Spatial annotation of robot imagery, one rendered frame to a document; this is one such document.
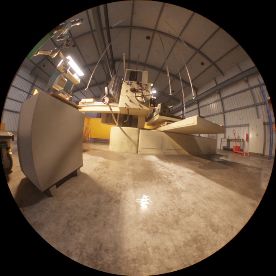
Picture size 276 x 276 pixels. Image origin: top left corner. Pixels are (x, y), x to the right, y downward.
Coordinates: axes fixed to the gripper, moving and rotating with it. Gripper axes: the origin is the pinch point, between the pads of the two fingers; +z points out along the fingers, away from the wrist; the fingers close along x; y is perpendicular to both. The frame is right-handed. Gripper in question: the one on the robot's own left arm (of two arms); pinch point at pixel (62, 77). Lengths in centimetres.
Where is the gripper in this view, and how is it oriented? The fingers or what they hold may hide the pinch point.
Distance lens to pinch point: 182.7
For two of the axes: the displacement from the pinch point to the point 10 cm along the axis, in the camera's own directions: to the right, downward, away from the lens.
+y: -0.4, -0.1, 10.0
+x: -10.0, -0.8, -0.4
